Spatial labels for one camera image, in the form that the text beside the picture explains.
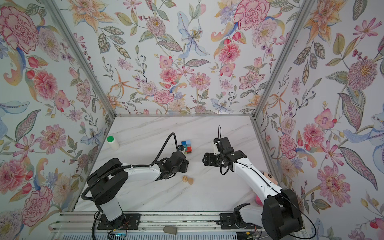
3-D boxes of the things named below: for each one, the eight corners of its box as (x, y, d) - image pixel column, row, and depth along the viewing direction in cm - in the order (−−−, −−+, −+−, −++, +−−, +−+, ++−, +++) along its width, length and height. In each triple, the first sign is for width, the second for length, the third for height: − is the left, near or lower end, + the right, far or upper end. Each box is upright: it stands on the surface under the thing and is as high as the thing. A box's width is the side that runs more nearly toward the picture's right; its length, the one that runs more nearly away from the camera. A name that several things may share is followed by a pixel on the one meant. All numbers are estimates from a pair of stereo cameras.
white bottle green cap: (111, 150, 103) (105, 141, 95) (113, 144, 106) (107, 135, 98) (118, 150, 103) (112, 141, 95) (120, 144, 106) (115, 135, 98)
